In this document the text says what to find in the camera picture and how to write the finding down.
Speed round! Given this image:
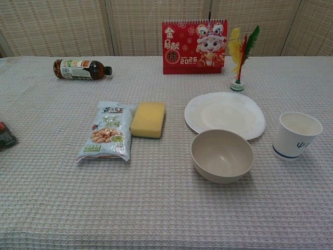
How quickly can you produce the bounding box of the beige bowl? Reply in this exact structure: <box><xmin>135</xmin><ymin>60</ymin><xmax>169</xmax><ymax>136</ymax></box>
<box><xmin>190</xmin><ymin>129</ymin><xmax>255</xmax><ymax>185</ymax></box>

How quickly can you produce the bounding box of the white paper cup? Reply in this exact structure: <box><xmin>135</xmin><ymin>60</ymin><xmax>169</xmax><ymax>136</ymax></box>
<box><xmin>272</xmin><ymin>111</ymin><xmax>323</xmax><ymax>162</ymax></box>

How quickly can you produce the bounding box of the white paper plate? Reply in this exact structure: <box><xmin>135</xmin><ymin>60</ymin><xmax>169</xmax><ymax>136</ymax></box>
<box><xmin>184</xmin><ymin>92</ymin><xmax>266</xmax><ymax>141</ymax></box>

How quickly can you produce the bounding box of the yellow sponge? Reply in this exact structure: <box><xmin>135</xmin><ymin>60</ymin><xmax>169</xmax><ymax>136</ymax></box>
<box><xmin>130</xmin><ymin>101</ymin><xmax>167</xmax><ymax>139</ymax></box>

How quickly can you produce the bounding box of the peanut snack bag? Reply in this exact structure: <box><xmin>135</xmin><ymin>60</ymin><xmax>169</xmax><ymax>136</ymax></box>
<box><xmin>76</xmin><ymin>101</ymin><xmax>137</xmax><ymax>165</ymax></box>

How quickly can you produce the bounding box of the beige woven tablecloth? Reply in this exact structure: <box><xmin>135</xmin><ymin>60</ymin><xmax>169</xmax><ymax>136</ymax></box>
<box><xmin>0</xmin><ymin>55</ymin><xmax>333</xmax><ymax>250</ymax></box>

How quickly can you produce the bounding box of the red 2026 desk calendar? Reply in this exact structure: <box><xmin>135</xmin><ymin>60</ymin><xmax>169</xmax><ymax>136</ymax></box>
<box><xmin>161</xmin><ymin>18</ymin><xmax>228</xmax><ymax>76</ymax></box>

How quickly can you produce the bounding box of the feather shuttlecock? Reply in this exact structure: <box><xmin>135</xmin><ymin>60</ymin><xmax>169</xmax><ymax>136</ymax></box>
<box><xmin>227</xmin><ymin>25</ymin><xmax>260</xmax><ymax>93</ymax></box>

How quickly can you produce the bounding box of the dark sauce bottle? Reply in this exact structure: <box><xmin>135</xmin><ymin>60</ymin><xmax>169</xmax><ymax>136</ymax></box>
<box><xmin>53</xmin><ymin>58</ymin><xmax>113</xmax><ymax>81</ymax></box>

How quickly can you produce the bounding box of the woven folding screen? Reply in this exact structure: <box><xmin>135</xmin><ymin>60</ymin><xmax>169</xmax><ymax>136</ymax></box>
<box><xmin>0</xmin><ymin>0</ymin><xmax>333</xmax><ymax>58</ymax></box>

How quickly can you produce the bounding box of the dark red snack packet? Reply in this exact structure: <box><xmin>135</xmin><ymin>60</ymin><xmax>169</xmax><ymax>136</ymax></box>
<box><xmin>0</xmin><ymin>114</ymin><xmax>19</xmax><ymax>153</ymax></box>

